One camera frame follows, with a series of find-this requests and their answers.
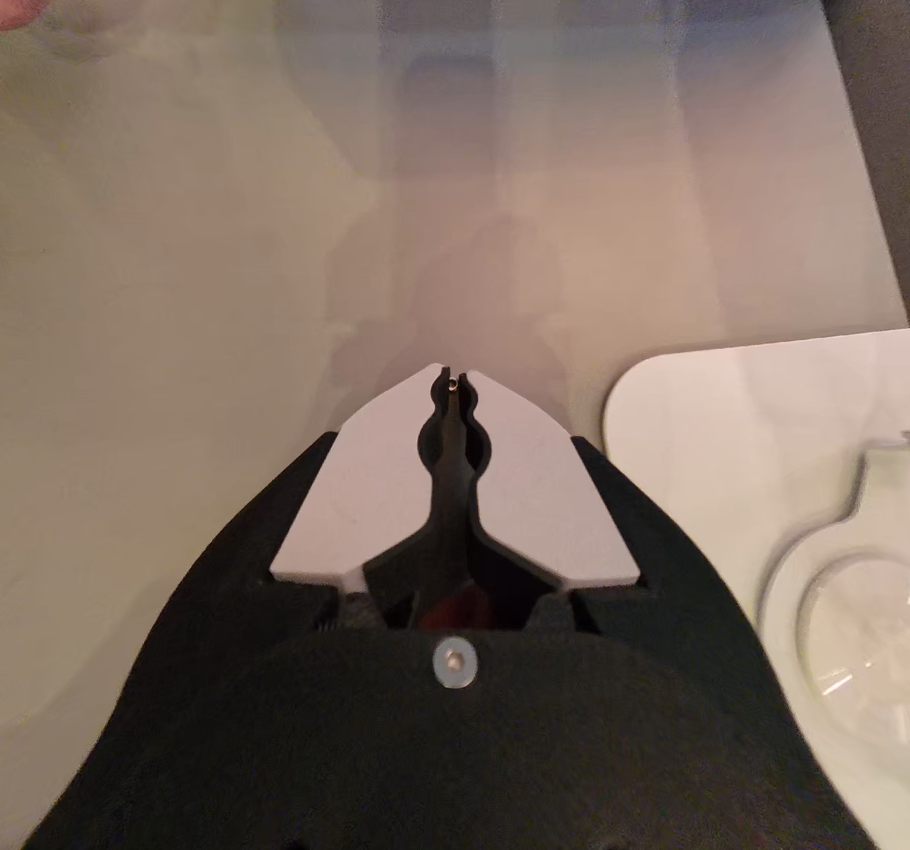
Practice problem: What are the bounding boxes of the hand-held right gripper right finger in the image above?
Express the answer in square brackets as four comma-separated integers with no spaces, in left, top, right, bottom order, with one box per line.
[458,370,642,593]

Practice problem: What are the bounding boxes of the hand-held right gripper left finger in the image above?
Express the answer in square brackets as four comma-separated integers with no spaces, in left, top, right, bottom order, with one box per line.
[270,364,452,594]

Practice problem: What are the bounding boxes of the grey desk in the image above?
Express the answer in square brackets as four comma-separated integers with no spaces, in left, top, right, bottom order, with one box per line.
[0,0,910,850]

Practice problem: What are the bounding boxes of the white metal stand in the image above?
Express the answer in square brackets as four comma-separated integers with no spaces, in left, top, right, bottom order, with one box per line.
[603,330,910,850]

